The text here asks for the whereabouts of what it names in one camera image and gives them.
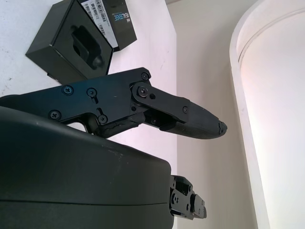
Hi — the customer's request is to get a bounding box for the black printed box lid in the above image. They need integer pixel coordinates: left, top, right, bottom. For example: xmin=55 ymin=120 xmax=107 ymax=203
xmin=78 ymin=0 xmax=138 ymax=51

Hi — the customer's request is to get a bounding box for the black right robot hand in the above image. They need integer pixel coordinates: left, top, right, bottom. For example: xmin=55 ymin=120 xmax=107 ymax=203
xmin=0 ymin=67 xmax=228 ymax=229

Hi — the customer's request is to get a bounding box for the white curved column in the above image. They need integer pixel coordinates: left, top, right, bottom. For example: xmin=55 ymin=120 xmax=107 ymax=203
xmin=229 ymin=0 xmax=305 ymax=229

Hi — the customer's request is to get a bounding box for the black box base foam insert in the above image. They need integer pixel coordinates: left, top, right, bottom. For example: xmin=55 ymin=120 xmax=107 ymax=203
xmin=25 ymin=0 xmax=113 ymax=81

